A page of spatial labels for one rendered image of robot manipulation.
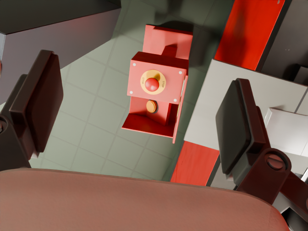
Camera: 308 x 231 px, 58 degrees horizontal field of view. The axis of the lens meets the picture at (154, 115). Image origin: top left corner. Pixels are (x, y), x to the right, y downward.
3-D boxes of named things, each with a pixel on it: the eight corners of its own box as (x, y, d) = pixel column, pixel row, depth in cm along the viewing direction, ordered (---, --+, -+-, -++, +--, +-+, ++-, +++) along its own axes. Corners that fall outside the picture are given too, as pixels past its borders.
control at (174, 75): (138, 51, 87) (125, 64, 70) (189, 59, 86) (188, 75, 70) (131, 108, 95) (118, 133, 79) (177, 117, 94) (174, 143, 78)
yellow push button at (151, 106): (151, 97, 89) (146, 99, 87) (160, 101, 86) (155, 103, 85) (149, 108, 90) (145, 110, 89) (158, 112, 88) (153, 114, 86)
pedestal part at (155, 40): (146, 24, 147) (142, 27, 136) (193, 32, 146) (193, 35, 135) (141, 61, 155) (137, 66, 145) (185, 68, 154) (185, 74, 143)
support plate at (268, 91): (211, 58, 52) (212, 59, 51) (346, 96, 52) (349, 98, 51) (184, 138, 60) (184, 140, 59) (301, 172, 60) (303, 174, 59)
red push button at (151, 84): (147, 73, 78) (145, 77, 74) (161, 76, 77) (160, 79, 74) (145, 87, 79) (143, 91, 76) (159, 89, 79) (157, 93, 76)
